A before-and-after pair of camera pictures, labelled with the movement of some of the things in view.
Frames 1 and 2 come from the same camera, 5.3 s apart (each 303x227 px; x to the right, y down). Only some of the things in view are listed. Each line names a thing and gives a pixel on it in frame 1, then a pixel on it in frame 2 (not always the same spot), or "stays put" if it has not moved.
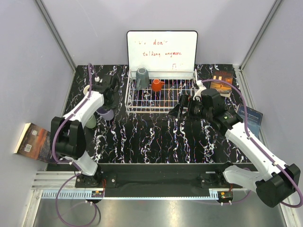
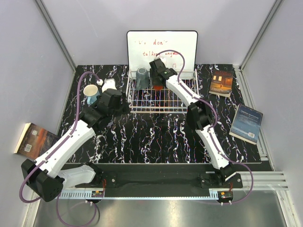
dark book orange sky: x=36 y=143 stays put
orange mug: x=156 y=85 stays put
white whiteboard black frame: x=162 y=51 stays put
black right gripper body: x=195 y=109 → x=152 y=80
